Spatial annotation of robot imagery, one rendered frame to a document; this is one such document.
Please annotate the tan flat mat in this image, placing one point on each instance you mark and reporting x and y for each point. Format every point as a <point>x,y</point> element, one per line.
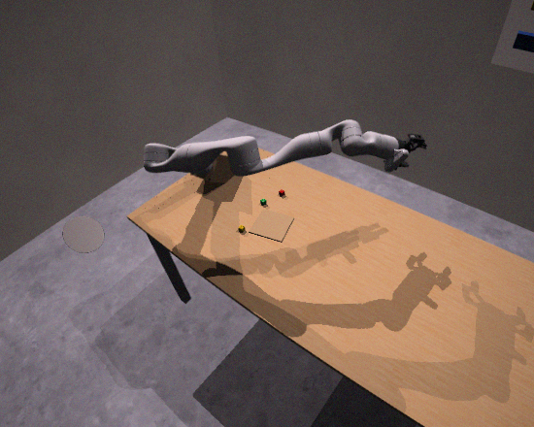
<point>271,225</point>

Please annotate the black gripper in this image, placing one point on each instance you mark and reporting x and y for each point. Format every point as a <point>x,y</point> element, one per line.
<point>413,138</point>

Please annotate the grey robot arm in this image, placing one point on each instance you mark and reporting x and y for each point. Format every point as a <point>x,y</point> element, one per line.
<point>244,158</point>

